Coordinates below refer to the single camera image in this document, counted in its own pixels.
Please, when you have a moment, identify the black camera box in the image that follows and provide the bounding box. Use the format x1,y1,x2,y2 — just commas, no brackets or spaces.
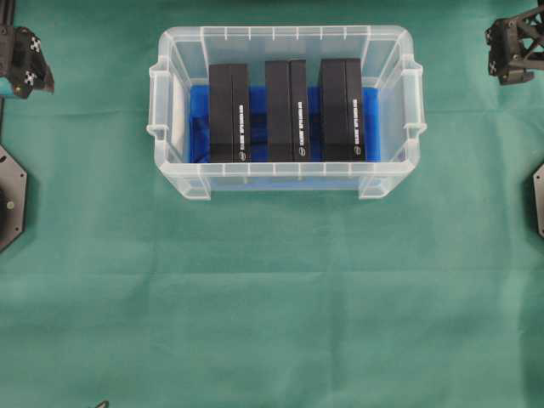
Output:
209,64,251,163
265,59,311,162
320,59,366,162

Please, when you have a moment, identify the clear plastic storage case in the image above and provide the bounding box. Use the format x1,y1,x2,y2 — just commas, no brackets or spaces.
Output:
147,25,427,200

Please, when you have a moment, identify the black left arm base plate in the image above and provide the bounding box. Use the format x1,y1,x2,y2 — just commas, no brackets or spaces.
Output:
0,146,27,251

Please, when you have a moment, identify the black aluminium frame rail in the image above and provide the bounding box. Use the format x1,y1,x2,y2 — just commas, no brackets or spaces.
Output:
0,0,16,128

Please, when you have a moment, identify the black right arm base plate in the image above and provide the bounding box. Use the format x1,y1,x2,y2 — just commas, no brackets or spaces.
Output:
533,164,544,238

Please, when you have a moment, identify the blue cloth liner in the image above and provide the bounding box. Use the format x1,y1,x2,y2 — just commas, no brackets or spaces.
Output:
190,85,381,163

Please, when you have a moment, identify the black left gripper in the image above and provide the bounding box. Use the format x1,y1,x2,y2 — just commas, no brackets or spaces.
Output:
9,26,54,99

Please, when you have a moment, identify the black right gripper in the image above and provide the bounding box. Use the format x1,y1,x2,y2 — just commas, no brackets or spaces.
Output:
485,2,543,85

